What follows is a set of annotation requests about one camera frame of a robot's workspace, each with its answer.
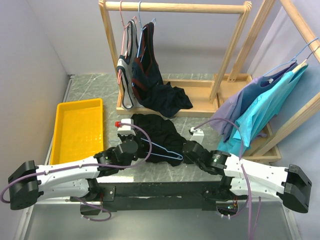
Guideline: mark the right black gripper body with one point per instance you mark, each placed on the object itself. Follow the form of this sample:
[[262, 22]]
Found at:
[[186, 160]]

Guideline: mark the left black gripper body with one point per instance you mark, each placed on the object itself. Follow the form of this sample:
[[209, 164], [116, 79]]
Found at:
[[122, 138]]

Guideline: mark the black tank top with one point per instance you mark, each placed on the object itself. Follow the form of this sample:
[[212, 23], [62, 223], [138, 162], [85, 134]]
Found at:
[[167, 143]]

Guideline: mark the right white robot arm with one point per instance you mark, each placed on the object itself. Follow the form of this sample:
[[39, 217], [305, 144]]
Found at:
[[241, 177]]

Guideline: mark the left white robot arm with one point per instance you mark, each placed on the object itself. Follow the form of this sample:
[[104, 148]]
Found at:
[[31, 183]]

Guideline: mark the navy red-trimmed tank top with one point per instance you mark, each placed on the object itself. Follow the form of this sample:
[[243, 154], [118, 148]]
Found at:
[[147, 82]]

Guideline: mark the white grey tank top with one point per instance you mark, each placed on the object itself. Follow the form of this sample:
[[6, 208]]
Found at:
[[125, 65]]

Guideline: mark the blue hanger with navy top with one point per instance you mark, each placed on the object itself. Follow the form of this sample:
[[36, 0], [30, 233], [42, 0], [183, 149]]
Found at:
[[139, 51]]

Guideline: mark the blue hanger on right rack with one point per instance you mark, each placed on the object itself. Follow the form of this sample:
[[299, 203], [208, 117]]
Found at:
[[295, 57]]

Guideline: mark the wooden hanger on right rack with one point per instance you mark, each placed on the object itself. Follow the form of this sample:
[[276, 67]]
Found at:
[[299, 66]]

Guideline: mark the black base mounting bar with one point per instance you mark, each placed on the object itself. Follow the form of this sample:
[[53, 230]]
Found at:
[[129, 196]]

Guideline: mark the yellow plastic tray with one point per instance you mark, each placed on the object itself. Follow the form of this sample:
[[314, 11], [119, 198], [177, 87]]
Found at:
[[78, 131]]

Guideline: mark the purple shirt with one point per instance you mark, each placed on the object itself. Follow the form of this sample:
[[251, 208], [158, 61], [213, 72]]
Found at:
[[238, 103]]

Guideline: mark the turquoise shirt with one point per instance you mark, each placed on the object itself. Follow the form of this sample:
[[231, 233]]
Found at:
[[237, 136]]

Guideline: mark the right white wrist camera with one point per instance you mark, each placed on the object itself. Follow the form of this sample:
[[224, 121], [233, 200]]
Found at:
[[197, 135]]

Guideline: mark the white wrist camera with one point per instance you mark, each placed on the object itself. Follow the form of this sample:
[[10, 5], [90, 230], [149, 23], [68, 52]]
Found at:
[[197, 135], [124, 127]]

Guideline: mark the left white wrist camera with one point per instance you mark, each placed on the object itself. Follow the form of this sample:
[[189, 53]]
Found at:
[[124, 127]]

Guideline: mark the pink wire hanger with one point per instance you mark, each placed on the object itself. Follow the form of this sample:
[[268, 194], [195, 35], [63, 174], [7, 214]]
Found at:
[[123, 40]]

